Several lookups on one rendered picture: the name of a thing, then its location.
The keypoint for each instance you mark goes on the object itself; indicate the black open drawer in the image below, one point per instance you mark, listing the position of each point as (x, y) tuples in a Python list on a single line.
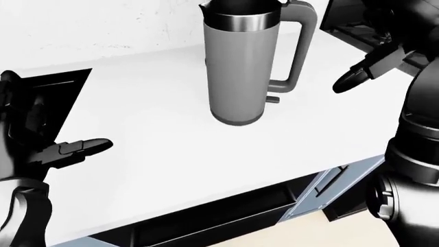
[(219, 221)]

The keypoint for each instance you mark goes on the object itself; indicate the blue-grey cabinet door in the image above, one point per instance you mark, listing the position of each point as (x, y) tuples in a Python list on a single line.
[(343, 185)]

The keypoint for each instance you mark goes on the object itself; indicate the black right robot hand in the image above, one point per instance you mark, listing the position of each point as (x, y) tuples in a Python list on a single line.
[(384, 60)]

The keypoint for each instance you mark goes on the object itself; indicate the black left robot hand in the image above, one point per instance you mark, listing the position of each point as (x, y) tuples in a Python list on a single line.
[(68, 150)]

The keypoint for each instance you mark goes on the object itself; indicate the grey electric kettle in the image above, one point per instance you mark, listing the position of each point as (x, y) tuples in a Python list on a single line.
[(236, 77)]

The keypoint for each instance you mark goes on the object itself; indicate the black countertop appliance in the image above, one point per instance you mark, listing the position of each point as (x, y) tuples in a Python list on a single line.
[(346, 23)]

